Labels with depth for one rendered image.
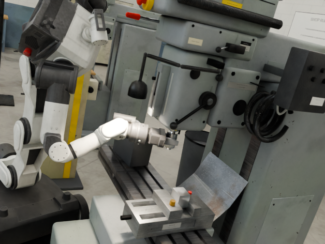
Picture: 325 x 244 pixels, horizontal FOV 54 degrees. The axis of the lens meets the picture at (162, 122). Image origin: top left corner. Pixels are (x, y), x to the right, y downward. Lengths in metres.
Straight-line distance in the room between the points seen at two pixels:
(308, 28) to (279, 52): 5.01
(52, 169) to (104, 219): 1.89
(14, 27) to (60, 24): 8.81
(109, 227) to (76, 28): 0.83
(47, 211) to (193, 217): 0.91
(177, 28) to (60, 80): 0.48
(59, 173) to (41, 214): 1.44
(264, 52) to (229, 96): 0.23
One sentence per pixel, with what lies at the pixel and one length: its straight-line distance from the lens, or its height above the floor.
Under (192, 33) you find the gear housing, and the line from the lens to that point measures 1.16.
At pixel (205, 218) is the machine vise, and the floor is 0.99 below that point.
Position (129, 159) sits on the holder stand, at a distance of 1.73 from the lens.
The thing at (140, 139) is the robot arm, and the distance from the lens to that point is 1.34.
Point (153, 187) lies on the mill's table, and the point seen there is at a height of 0.94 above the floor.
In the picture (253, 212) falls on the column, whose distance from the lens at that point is 1.58.
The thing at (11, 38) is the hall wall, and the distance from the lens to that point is 10.21.
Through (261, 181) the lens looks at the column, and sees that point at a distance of 1.51.
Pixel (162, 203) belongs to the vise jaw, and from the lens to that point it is 1.30.
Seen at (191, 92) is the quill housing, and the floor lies 1.48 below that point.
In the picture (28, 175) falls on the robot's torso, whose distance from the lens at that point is 1.98.
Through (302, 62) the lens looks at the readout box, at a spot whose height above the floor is 1.68.
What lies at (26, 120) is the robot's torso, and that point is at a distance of 1.77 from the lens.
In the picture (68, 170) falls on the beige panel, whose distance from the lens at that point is 3.32.
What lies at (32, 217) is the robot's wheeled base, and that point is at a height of 0.59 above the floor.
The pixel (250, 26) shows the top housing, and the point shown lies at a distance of 1.29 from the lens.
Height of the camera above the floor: 1.72
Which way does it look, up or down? 18 degrees down
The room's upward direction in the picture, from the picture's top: 13 degrees clockwise
